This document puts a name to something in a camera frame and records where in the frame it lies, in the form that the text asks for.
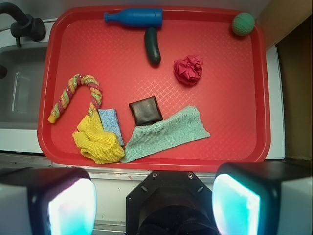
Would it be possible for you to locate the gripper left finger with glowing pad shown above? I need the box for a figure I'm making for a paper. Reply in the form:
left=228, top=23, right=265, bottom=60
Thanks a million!
left=0, top=167, right=97, bottom=235

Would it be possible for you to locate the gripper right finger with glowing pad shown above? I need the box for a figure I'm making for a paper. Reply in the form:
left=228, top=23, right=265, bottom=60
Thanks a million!
left=212, top=161, right=313, bottom=235

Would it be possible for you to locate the green rubber ball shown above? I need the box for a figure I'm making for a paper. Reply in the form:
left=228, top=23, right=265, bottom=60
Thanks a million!
left=232, top=12, right=255, bottom=36

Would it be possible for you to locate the crumpled red paper ball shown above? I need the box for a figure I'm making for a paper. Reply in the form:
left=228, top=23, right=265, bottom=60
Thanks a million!
left=174, top=55, right=204, bottom=86

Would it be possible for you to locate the yellow knitted cloth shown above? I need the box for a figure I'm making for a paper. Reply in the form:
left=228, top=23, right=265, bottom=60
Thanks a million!
left=72, top=112, right=125, bottom=164

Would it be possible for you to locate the red plastic tray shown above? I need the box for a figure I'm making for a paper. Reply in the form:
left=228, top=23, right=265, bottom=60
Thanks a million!
left=38, top=6, right=270, bottom=172

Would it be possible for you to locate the light green microfibre cloth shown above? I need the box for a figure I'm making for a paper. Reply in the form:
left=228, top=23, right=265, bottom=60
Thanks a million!
left=121, top=106, right=211, bottom=163

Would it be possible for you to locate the blue sponge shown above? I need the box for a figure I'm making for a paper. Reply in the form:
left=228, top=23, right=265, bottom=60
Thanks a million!
left=98, top=108, right=124, bottom=146

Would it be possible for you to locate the grey toy sink basin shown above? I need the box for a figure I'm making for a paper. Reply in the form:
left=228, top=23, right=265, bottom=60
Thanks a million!
left=0, top=42, right=48, bottom=130

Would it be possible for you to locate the dark brown leather pouch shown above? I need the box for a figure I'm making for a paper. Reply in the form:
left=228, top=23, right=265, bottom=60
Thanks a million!
left=129, top=96, right=163, bottom=126

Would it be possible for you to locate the brown cardboard panel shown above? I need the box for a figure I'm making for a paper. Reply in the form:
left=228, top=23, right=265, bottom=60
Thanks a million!
left=257, top=0, right=313, bottom=160

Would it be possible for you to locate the dark grey toy faucet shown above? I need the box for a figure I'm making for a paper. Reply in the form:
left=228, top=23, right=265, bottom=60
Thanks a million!
left=0, top=2, right=46, bottom=48

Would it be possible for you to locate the dark green toy cucumber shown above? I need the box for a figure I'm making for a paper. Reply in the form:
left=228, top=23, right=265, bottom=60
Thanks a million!
left=144, top=27, right=161, bottom=65

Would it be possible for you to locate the blue plastic toy bottle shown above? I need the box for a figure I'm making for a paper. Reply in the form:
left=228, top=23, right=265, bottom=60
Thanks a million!
left=104, top=8, right=163, bottom=28

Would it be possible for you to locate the multicolour twisted rope toy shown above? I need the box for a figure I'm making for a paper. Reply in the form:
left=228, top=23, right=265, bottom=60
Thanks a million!
left=47, top=74, right=103, bottom=124

